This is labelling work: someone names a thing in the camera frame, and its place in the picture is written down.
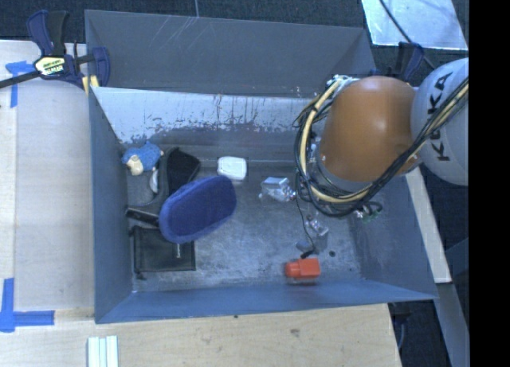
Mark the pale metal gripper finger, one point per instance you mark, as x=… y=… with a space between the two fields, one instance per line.
x=321 y=231
x=304 y=245

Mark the orange block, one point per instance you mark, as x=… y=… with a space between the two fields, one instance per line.
x=303 y=269

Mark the shiny silver metal object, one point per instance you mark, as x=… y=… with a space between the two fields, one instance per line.
x=275 y=189

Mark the white square box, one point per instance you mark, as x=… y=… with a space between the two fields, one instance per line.
x=232 y=167

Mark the large blue oval sponge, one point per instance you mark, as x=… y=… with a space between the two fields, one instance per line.
x=197 y=208

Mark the black cloth pouch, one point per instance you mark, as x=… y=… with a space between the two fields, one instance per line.
x=159 y=256

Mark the black flat strip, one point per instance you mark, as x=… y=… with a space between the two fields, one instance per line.
x=141 y=215

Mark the blue toy animal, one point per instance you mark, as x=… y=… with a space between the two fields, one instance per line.
x=146 y=155

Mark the grey metal bin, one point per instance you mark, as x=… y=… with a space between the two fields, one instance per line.
x=223 y=55

